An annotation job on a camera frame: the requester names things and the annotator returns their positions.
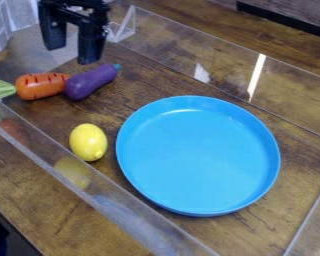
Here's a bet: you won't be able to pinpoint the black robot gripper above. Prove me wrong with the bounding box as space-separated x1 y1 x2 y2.
37 0 111 65

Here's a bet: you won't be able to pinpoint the purple toy eggplant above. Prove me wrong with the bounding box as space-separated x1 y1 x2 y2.
64 64 122 101

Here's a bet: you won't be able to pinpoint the orange toy carrot green leaves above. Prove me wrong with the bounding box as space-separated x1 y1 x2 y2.
0 73 71 101

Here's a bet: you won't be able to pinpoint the yellow toy lemon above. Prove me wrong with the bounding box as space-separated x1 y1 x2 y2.
69 123 108 162

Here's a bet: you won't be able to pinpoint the blue round plate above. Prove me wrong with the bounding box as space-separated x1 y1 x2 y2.
116 96 280 217

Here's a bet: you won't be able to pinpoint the clear acrylic back barrier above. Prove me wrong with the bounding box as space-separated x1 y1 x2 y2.
109 0 320 135

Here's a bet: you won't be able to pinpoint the clear acrylic barrier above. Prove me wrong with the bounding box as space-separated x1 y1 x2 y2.
0 100 219 256
109 0 320 135

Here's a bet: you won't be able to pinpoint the clear acrylic front barrier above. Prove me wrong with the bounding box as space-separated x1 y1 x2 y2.
0 100 219 256

